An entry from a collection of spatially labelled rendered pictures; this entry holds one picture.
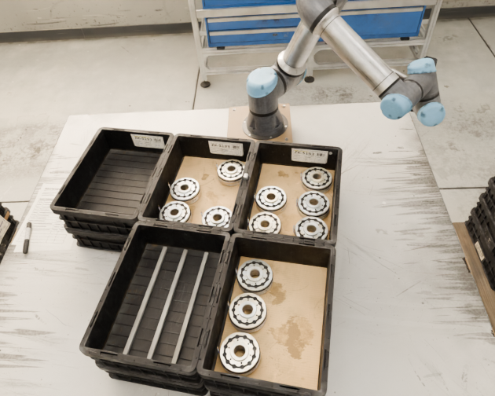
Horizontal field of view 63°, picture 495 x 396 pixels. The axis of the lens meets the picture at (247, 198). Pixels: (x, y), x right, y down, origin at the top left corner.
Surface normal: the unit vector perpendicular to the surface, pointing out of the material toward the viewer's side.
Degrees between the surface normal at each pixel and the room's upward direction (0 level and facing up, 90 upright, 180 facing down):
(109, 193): 0
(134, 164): 0
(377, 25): 90
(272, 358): 0
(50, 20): 90
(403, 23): 90
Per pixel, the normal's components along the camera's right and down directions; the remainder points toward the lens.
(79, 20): -0.01, 0.77
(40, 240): -0.06, -0.64
